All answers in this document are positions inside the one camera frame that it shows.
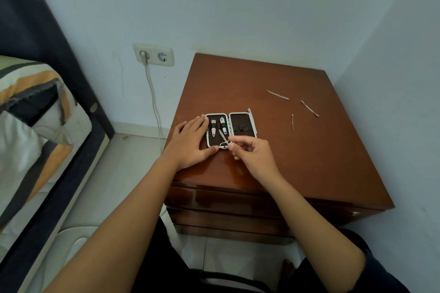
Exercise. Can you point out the person's right hand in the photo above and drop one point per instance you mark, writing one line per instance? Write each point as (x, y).
(261, 160)

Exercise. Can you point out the person's left hand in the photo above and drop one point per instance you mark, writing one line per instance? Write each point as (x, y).
(187, 145)

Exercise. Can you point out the person's left thumb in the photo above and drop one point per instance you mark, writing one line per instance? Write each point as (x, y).
(208, 154)

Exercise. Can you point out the person's right thumb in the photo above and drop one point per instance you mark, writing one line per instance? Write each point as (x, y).
(240, 139)

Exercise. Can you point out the black white-edged manicure case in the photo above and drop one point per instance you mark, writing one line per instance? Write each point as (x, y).
(242, 124)

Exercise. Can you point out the small silver scissors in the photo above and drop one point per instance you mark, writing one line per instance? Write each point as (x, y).
(222, 139)

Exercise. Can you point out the person's left forearm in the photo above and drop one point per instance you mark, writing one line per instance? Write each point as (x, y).
(120, 227)

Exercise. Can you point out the person's right forearm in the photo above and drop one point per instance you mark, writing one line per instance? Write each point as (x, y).
(316, 224)

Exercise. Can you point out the small silver nail clipper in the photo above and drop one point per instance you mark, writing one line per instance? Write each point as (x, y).
(223, 126)

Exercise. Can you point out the large silver nail clipper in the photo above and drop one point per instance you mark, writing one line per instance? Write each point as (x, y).
(213, 128)

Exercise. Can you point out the brown wooden nightstand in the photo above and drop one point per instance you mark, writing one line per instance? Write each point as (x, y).
(275, 165)

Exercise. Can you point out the thin silver ear pick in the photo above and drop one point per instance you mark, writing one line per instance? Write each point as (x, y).
(292, 123)

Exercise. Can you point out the flat silver nail file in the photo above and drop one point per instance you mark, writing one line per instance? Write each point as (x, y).
(277, 95)

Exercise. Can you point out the silver cuticle pusher tool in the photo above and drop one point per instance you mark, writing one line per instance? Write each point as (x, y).
(310, 108)

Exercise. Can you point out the white power plug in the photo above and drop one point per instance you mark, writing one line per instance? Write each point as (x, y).
(144, 55)

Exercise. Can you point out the person's foot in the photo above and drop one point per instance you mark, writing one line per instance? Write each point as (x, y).
(287, 268)

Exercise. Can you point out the striped sheet mattress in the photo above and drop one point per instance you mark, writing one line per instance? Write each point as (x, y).
(41, 80)

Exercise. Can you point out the white striped blanket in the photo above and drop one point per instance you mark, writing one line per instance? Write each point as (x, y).
(24, 159)

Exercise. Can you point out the person's dark shorts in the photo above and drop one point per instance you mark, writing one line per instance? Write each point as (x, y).
(385, 275)

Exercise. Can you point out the white double wall socket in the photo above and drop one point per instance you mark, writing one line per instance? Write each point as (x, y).
(161, 57)

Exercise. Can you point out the round bed frame cap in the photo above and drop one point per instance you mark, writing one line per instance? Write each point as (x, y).
(93, 107)

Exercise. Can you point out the dark blue bed frame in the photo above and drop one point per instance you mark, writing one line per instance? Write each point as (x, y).
(31, 21)

